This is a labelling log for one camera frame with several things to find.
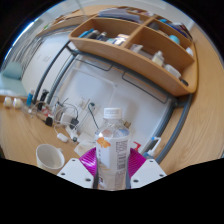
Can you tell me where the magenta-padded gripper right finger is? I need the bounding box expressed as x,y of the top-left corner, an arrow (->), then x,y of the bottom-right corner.
125,147 -> 168,190

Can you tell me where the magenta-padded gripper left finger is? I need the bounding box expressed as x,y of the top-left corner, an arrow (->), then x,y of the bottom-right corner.
56,147 -> 100,190

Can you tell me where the clear plastic water bottle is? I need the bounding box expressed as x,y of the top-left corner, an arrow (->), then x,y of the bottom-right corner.
94,107 -> 132,191

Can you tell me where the white ceramic cup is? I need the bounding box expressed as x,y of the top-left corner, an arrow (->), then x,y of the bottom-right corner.
35,143 -> 66,175

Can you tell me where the white crumpled tissue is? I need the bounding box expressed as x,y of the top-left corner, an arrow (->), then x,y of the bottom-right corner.
73,133 -> 98,157

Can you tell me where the small white oval case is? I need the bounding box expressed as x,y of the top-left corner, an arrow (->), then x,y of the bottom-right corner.
56,132 -> 70,144

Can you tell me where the black charger block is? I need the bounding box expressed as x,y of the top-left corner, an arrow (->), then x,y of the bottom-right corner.
69,117 -> 81,130

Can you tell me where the white charger block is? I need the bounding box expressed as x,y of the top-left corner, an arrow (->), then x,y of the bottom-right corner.
59,112 -> 73,126

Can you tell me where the small black adapter block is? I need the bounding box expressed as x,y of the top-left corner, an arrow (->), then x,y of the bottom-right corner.
44,115 -> 55,127

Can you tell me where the wooden wardrobe side panel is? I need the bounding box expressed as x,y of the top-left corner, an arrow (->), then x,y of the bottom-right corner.
159,24 -> 224,175

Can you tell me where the tall black device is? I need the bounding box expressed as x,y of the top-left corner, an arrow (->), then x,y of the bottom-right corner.
37,89 -> 51,111

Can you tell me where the small blue bottle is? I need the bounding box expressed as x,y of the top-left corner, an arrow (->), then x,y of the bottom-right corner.
26,89 -> 36,108

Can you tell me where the white tape roll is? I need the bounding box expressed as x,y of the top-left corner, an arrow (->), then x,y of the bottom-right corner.
12,97 -> 25,110
2,96 -> 15,109

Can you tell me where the wooden shelf unit with items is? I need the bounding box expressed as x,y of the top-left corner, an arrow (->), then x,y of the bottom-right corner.
68,6 -> 200,98

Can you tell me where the teal pillow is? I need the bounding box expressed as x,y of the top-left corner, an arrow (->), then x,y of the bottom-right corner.
1,61 -> 25,81

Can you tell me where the grey metal shelf frame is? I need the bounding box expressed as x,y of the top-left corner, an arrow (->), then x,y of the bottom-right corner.
31,39 -> 195,165

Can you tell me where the long wooden wall shelf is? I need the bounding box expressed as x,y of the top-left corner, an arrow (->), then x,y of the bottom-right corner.
34,3 -> 104,38

